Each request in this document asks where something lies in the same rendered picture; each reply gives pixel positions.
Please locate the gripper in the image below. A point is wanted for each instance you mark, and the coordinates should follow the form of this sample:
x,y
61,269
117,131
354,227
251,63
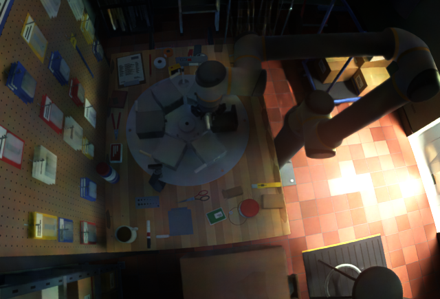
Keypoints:
x,y
200,110

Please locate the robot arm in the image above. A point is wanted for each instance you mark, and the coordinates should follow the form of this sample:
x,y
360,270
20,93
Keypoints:
x,y
330,46

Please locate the grey carousel hub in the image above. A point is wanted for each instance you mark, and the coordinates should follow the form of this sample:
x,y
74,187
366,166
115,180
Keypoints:
x,y
186,126

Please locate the black carousel bin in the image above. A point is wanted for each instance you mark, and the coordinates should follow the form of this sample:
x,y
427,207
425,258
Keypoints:
x,y
227,120

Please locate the grey carousel bin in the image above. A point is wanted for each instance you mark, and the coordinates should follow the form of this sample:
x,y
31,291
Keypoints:
x,y
166,99
170,154
149,123
209,148

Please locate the grey round carousel disc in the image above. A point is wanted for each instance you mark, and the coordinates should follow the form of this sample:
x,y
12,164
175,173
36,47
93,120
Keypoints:
x,y
220,165

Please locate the black carousel lock latch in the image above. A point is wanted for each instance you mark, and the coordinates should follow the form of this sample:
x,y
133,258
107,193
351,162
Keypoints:
x,y
156,177

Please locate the red box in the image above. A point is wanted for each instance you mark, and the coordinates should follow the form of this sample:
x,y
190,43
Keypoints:
x,y
116,153

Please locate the large brown cardboard box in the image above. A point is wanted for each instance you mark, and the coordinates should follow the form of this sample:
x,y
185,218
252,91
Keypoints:
x,y
424,120

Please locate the dark round stool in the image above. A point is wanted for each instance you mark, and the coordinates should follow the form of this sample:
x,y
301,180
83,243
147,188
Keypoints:
x,y
378,283

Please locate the yellow black tape measure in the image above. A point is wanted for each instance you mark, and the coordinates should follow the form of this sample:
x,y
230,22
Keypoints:
x,y
173,71

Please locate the white tape roll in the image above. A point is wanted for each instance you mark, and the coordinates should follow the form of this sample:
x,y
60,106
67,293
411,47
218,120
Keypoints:
x,y
156,62

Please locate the orange tape roll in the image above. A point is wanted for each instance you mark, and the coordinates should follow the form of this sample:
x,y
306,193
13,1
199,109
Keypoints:
x,y
165,52

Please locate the red pencil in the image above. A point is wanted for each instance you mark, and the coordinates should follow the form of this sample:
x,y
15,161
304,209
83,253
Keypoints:
x,y
150,64

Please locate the black clipboard with paper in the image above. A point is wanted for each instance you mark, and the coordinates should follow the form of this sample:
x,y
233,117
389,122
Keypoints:
x,y
130,69

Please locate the dark red notebook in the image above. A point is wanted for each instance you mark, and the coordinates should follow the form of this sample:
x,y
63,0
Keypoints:
x,y
118,99

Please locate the brown block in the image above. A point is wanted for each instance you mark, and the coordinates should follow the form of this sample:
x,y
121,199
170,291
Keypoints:
x,y
232,192

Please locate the grey blue step ladder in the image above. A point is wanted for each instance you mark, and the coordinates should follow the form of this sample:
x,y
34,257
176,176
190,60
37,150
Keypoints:
x,y
197,10

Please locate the yellow utility knife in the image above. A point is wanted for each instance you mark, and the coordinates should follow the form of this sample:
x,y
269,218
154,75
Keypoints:
x,y
266,185

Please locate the grey perforated gauge plate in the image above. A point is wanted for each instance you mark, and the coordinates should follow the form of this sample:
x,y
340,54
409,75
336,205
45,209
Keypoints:
x,y
147,201

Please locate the green white card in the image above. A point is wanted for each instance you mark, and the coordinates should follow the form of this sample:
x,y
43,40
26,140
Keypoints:
x,y
216,216

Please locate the red white blue can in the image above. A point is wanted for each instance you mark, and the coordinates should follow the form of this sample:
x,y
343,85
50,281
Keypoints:
x,y
107,172

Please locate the grey blue sheet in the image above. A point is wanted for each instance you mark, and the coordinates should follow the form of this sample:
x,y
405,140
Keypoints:
x,y
179,221

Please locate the yellow hanging packet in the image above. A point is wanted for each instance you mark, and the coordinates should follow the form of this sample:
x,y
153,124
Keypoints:
x,y
34,38
44,225
87,28
88,148

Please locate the blue hanging packet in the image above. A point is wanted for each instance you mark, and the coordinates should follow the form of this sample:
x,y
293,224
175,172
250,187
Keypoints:
x,y
98,50
59,68
20,84
88,189
65,230

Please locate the red hanging packet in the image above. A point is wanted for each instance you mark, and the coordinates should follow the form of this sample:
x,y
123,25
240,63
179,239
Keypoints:
x,y
88,232
51,113
12,147
76,91

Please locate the blue yellow hanging tool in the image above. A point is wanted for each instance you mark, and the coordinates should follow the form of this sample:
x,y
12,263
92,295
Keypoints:
x,y
82,57

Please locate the white stick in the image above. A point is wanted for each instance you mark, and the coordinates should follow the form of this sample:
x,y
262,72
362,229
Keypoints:
x,y
162,236

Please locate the dark shelf unit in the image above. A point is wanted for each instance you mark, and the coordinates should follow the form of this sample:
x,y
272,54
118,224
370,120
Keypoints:
x,y
117,7

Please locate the white red black marker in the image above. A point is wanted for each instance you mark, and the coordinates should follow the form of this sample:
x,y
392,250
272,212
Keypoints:
x,y
148,233

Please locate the white coffee mug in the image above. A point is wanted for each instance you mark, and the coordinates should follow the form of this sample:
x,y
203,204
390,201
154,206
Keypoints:
x,y
124,234

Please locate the large brown crate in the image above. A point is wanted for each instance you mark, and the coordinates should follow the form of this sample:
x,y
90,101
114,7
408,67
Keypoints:
x,y
233,273

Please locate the brown pegboard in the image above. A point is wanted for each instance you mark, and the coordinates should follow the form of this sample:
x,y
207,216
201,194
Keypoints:
x,y
20,189

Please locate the black ribbed floor mat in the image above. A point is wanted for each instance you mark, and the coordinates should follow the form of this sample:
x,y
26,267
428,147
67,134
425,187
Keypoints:
x,y
343,254

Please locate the grey metal shelf unit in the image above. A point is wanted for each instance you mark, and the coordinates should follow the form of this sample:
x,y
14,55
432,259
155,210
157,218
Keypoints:
x,y
51,282

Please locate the white cabinet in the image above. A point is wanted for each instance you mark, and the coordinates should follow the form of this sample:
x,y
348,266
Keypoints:
x,y
428,154

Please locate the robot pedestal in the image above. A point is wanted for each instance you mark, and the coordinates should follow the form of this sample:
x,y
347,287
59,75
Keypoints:
x,y
287,147

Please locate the blue red frame ladder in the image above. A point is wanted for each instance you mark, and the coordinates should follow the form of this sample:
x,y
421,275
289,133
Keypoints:
x,y
343,3

